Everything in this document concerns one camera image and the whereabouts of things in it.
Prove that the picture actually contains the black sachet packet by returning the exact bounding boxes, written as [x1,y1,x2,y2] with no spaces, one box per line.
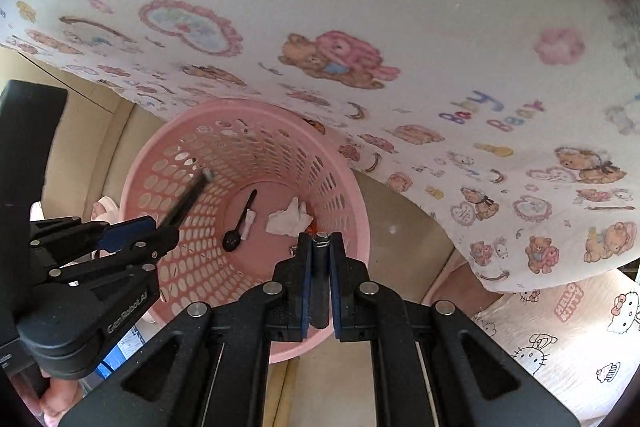
[160,168,215,228]

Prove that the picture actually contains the black plastic spoon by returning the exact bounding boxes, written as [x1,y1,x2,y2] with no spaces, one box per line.
[222,188,257,253]

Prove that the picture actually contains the white tissue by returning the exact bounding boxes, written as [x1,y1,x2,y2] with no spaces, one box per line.
[266,197,314,237]

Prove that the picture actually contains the white plastic tube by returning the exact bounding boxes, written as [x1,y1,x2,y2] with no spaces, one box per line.
[241,209,256,241]

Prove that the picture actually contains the black cylinder keychain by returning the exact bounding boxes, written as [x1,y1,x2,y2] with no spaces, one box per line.
[309,233,331,329]

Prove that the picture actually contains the pink plastic trash basket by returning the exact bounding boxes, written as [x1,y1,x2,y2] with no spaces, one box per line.
[118,98,372,365]

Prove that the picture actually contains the pink slipper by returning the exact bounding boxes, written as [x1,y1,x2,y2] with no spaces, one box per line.
[91,196,119,225]

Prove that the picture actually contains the blue box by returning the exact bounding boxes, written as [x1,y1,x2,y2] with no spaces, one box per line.
[96,326,145,378]

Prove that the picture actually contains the hello kitty pyjama leg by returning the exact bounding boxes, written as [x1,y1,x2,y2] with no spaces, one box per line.
[473,270,639,426]

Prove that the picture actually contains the teddy bear print cloth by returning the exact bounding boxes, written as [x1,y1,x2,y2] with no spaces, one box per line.
[1,0,639,291]

